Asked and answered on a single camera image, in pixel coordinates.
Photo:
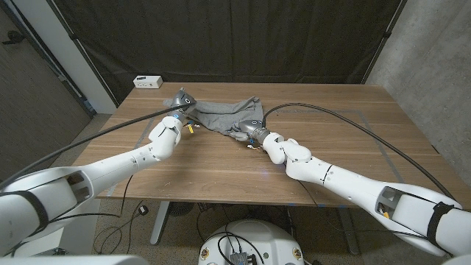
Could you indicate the white power strip box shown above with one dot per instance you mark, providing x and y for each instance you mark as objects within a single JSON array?
[{"x": 148, "y": 82}]

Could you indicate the black round floor fan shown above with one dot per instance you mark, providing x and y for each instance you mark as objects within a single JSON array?
[{"x": 180, "y": 208}]

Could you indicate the grey tape rectangle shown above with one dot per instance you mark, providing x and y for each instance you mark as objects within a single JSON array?
[{"x": 382, "y": 151}]

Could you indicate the grey table leg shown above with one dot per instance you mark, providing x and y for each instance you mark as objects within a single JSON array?
[{"x": 349, "y": 232}]

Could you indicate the small grey electronics box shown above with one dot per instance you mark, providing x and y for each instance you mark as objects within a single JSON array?
[{"x": 241, "y": 258}]

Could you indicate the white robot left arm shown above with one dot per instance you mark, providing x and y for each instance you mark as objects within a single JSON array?
[{"x": 110, "y": 169}]

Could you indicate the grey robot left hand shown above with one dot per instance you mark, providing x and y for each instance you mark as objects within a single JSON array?
[{"x": 184, "y": 103}]

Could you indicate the black backdrop stand pole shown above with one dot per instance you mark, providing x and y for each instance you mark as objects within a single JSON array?
[
  {"x": 384, "y": 37},
  {"x": 84, "y": 51}
]

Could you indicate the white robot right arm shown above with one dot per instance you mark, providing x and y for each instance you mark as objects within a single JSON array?
[{"x": 349, "y": 184}]

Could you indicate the white table leg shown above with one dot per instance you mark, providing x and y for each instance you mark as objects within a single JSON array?
[{"x": 160, "y": 221}]

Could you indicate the white robot torso base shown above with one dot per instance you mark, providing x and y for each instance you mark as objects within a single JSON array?
[{"x": 272, "y": 239}]

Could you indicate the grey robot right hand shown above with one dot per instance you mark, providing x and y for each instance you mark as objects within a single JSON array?
[{"x": 252, "y": 129}]

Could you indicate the white robot chest rim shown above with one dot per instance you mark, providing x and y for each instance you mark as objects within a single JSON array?
[{"x": 73, "y": 260}]

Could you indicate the black power plug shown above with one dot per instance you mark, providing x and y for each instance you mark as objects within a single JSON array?
[{"x": 143, "y": 210}]

